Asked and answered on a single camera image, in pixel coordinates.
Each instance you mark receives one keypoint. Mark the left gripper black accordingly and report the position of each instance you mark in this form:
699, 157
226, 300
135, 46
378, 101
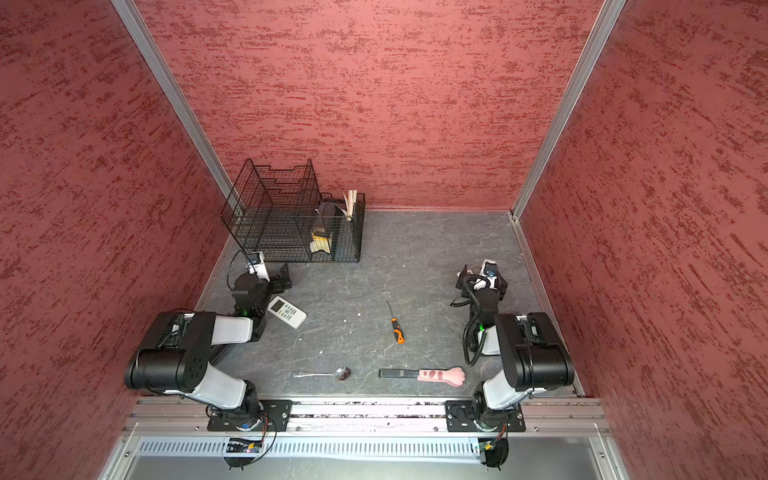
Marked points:
278, 279

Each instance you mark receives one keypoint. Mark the orange black screwdriver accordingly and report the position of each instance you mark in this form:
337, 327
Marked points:
397, 330

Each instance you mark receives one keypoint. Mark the black wire rack organizer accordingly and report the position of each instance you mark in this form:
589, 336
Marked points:
272, 210

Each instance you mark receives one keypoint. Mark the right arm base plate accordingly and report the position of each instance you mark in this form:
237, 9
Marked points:
465, 416

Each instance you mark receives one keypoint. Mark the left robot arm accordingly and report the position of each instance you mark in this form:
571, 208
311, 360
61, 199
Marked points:
177, 354

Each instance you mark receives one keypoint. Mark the small white AC remote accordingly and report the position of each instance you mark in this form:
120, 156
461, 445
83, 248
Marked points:
286, 312

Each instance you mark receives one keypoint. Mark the pink cat paw tool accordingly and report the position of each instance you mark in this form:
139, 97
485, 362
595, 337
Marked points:
454, 377

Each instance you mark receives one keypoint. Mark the metal spoon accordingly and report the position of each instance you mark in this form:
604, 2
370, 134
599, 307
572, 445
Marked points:
340, 374

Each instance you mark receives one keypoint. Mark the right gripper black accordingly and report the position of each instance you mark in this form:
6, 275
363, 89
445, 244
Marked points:
480, 282

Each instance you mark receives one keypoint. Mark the wooden sticks in rack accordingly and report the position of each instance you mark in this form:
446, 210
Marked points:
350, 201

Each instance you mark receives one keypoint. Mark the yellow black item in rack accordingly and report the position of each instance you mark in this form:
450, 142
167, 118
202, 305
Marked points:
325, 226

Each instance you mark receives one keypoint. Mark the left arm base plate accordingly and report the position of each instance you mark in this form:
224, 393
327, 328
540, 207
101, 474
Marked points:
267, 414

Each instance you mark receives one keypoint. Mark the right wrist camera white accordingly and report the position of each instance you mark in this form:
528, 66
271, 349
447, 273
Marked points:
489, 269

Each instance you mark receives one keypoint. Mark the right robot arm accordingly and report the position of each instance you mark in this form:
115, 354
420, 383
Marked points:
533, 356

